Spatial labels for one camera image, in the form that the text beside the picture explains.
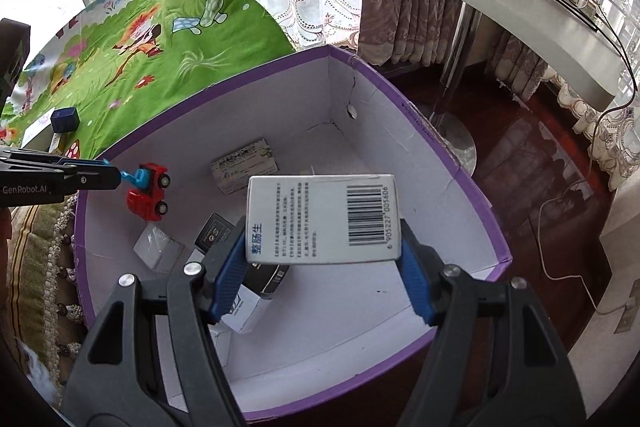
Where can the striped plush cushion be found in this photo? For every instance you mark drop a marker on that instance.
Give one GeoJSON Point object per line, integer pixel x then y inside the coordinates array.
{"type": "Point", "coordinates": [35, 257]}

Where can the beige tall printed box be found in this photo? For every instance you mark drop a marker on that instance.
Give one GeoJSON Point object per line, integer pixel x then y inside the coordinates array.
{"type": "Point", "coordinates": [245, 167]}

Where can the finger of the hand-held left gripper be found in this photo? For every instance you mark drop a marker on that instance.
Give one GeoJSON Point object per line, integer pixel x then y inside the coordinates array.
{"type": "Point", "coordinates": [95, 179]}
{"type": "Point", "coordinates": [85, 162]}

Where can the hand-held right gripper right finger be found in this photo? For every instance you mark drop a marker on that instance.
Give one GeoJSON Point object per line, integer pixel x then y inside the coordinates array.
{"type": "Point", "coordinates": [415, 272]}

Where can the black product box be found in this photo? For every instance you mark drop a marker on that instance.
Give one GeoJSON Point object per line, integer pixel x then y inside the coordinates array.
{"type": "Point", "coordinates": [215, 232]}

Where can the green printed blanket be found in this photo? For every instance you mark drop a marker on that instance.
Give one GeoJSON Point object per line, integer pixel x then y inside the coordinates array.
{"type": "Point", "coordinates": [150, 32]}

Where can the purple cardboard box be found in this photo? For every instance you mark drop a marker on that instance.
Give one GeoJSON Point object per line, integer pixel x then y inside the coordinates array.
{"type": "Point", "coordinates": [325, 157]}

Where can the white barcode medicine box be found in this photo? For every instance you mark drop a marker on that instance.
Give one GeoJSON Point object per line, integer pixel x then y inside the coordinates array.
{"type": "Point", "coordinates": [325, 217]}

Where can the small white box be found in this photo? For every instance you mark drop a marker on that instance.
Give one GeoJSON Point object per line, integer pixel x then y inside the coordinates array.
{"type": "Point", "coordinates": [155, 247]}

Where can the plain white box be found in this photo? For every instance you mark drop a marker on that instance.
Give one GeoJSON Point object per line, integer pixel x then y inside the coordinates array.
{"type": "Point", "coordinates": [37, 129]}

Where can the red toy truck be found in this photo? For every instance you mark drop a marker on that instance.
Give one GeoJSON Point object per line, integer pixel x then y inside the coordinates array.
{"type": "Point", "coordinates": [150, 194]}

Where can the brown patterned curtain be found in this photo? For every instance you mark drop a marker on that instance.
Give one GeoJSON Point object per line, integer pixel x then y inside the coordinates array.
{"type": "Point", "coordinates": [415, 17]}

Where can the dark blue small box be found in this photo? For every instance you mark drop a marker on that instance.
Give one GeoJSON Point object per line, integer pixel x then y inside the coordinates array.
{"type": "Point", "coordinates": [65, 119]}

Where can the white floor socket plate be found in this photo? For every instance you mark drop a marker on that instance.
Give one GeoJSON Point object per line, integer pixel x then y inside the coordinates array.
{"type": "Point", "coordinates": [625, 317]}

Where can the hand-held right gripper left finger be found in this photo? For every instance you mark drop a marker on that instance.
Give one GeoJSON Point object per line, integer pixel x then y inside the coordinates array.
{"type": "Point", "coordinates": [227, 267]}

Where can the white box with printed text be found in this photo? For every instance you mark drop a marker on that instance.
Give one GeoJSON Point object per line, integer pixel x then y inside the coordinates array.
{"type": "Point", "coordinates": [247, 309]}

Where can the chrome desk leg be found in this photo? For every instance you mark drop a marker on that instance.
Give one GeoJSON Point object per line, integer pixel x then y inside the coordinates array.
{"type": "Point", "coordinates": [455, 72]}

